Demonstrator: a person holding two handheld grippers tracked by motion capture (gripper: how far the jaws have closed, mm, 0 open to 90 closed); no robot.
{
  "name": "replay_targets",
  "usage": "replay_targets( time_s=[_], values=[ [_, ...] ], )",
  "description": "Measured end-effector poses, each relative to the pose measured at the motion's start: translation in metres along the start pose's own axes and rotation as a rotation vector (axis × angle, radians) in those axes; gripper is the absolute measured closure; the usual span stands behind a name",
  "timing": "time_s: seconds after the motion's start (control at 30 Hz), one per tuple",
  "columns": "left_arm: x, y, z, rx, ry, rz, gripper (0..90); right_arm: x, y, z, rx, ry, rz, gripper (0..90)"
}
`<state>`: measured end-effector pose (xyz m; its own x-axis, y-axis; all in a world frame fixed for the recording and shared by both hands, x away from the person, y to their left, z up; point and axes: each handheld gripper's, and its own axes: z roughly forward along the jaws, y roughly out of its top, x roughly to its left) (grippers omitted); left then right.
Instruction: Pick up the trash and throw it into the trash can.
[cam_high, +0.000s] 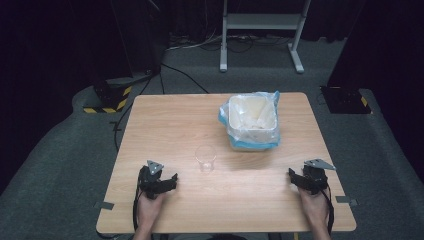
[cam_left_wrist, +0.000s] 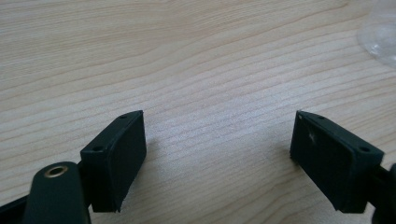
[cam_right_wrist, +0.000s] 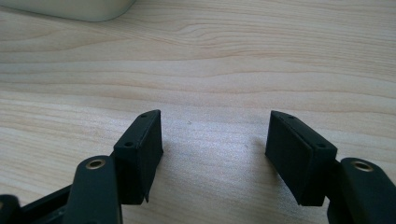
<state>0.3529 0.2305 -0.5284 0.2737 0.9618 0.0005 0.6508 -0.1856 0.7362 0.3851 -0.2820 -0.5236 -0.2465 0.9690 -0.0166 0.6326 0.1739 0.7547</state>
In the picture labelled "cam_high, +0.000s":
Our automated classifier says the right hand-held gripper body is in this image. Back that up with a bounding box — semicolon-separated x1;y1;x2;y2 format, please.
301;158;337;196

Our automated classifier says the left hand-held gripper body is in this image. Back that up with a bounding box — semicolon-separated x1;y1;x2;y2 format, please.
137;159;166;201

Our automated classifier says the person's right hand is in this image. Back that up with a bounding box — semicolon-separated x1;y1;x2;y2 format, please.
297;187;330;230

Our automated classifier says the person's left hand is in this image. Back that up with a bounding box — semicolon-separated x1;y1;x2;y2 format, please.
135;191;168;232

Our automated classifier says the clear plastic cup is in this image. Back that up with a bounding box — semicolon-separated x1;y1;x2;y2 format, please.
194;144;218;174

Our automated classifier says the grey tape piece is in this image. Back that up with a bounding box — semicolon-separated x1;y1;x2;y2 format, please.
93;200;115;211
334;195;360;207

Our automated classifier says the white box in blue bag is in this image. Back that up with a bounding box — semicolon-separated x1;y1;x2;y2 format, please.
217;90;282;151

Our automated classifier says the white square bin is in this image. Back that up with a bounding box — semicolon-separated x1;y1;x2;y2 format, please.
227;93;279;153

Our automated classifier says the black base with yellow mark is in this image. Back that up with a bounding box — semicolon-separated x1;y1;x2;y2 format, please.
319;85;373;115

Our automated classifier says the black base with yellow stripes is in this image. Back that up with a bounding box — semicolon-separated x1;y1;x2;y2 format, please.
82;77;134;115

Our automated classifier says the white metal stand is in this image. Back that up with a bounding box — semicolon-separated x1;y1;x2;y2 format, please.
218;0;313;75

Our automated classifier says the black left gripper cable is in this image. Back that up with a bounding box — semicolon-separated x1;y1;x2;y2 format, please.
132;182;142;234

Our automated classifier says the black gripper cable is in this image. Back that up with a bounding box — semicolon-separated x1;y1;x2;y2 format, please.
132;182;142;234
320;182;336;236

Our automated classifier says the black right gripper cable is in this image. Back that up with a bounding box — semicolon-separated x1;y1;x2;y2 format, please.
320;182;336;236

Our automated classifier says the black floor cable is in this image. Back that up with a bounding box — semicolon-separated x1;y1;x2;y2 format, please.
161;62;210;95
109;75;155;153

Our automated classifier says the white floor cable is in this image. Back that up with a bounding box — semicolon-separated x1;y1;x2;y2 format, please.
165;33;224;52

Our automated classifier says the bundle of black cables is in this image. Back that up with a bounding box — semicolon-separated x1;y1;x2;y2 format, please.
199;33;292;54

